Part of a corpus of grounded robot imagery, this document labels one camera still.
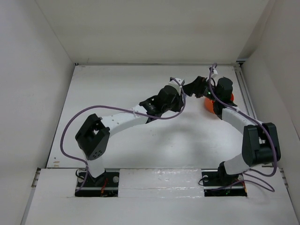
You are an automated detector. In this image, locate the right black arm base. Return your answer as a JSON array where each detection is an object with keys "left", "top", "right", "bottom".
[{"left": 198, "top": 162, "right": 247, "bottom": 197}]

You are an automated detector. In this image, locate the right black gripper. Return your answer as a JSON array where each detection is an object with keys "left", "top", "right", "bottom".
[{"left": 180, "top": 76, "right": 220, "bottom": 102}]

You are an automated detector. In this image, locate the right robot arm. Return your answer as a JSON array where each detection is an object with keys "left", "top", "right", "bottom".
[{"left": 183, "top": 63, "right": 281, "bottom": 186}]

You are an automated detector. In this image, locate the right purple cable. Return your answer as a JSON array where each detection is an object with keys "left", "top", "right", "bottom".
[{"left": 209, "top": 63, "right": 278, "bottom": 193}]

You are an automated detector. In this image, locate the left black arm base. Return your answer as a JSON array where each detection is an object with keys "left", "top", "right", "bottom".
[{"left": 75, "top": 169, "right": 120, "bottom": 197}]

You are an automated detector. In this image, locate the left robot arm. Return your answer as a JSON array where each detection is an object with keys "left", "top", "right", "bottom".
[{"left": 75, "top": 78, "right": 185, "bottom": 186}]

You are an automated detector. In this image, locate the orange round compartment container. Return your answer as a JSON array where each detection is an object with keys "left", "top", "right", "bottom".
[{"left": 204, "top": 91, "right": 234, "bottom": 114}]

